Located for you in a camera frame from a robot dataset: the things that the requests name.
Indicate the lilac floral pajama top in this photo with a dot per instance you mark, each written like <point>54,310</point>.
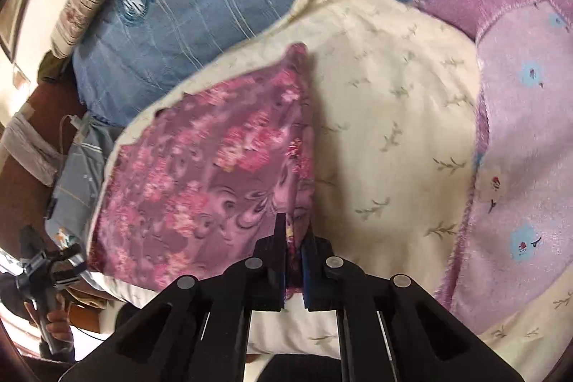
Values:
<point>515,140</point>

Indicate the small framed wall picture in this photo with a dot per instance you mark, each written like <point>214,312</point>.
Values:
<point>20,75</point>

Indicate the white charger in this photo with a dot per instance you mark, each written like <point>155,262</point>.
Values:
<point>83,124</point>

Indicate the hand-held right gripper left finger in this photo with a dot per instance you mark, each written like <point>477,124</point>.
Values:
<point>281,274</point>

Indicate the dark green cloth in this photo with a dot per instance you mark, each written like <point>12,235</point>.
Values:
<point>51,68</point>

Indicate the white floral bed sheet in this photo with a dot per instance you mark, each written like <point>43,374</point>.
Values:
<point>394,95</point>

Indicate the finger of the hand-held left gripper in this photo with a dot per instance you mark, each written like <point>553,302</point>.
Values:
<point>69,257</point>

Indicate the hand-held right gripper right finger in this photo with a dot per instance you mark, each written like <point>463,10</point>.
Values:
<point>305,274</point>

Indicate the person's left hand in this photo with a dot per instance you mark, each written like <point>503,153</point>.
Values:
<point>58,326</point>

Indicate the maroon floral shirt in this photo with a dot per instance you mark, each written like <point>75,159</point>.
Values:
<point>201,167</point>

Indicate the grey cloth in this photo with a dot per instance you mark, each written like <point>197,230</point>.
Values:
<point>27,149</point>

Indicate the grey star logo blanket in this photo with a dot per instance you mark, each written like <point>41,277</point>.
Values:
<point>80,171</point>

